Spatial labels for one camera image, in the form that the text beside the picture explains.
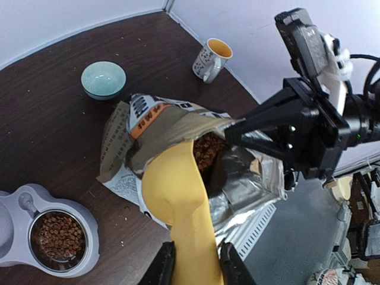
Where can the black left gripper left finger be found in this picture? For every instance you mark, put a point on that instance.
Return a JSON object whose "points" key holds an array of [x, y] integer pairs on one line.
{"points": [[161, 269]]}

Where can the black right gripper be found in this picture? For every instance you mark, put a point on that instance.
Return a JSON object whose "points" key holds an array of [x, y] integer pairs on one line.
{"points": [[299, 126]]}

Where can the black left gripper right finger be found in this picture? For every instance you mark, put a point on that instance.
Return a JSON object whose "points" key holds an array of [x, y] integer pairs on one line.
{"points": [[233, 269]]}

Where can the yellow plastic scoop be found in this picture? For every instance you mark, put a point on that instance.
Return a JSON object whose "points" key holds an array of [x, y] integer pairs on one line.
{"points": [[173, 191]]}

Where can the dog food bag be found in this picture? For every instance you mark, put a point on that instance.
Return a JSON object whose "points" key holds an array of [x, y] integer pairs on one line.
{"points": [[241, 183]]}

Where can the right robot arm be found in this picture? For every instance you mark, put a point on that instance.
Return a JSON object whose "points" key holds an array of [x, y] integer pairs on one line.
{"points": [[361, 112]]}

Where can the grey double pet feeder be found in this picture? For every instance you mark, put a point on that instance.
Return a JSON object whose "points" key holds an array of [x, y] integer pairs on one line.
{"points": [[20, 209]]}

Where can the patterned mug yellow inside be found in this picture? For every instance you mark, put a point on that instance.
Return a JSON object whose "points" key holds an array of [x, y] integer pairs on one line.
{"points": [[211, 60]]}

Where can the steel bowl in feeder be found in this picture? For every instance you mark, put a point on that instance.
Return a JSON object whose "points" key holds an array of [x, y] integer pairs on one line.
{"points": [[57, 240]]}

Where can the light green ceramic bowl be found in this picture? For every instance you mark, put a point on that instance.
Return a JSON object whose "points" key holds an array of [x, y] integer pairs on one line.
{"points": [[103, 80]]}

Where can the front aluminium rail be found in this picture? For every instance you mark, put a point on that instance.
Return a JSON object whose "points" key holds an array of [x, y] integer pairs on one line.
{"points": [[250, 232]]}

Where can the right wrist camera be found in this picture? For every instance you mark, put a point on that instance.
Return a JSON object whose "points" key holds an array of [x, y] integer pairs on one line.
{"points": [[316, 56]]}

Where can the right aluminium frame post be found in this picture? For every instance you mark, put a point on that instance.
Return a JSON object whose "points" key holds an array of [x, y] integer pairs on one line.
{"points": [[168, 5]]}

